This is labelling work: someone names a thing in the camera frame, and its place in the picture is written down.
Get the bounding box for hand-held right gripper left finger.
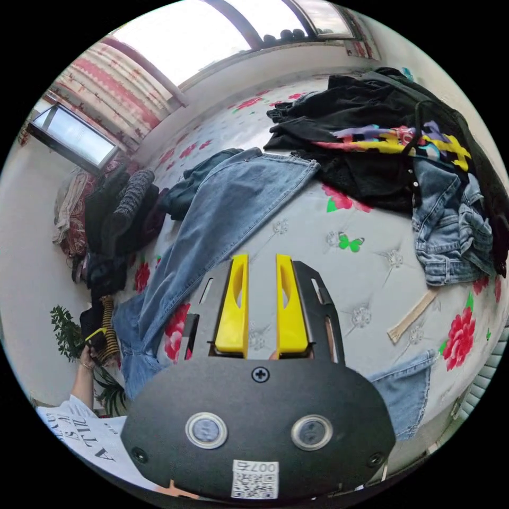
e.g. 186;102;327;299
214;254;250;357

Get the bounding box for beige fabric strip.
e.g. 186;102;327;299
387;289;439;344

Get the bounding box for pile of clothes with denim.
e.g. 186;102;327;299
264;66;509;288

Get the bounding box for person's body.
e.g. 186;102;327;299
34;393;161;492

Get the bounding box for blue jeans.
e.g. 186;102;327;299
112;147;436;441

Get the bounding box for person's left hand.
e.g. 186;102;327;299
78;345;99;371

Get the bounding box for dark teal garment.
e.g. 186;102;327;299
162;147;245;222

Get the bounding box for pile of dark clothes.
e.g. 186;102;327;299
52;166;169;362

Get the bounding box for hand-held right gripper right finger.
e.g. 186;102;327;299
276;254;310;357

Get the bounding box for person's right hand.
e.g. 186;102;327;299
153;479;200;501

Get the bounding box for bed with flowered sheet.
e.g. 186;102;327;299
113;73;509;452

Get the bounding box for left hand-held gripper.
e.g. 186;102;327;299
84;327;108;361

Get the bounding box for large window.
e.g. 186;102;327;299
109;0;361;90

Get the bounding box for green potted plant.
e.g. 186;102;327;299
49;305;129;416

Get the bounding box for person's left forearm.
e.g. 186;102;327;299
71;364;96;413

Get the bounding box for small window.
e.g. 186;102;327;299
27;102;121;172

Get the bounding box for red patterned curtain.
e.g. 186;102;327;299
49;39;178;154

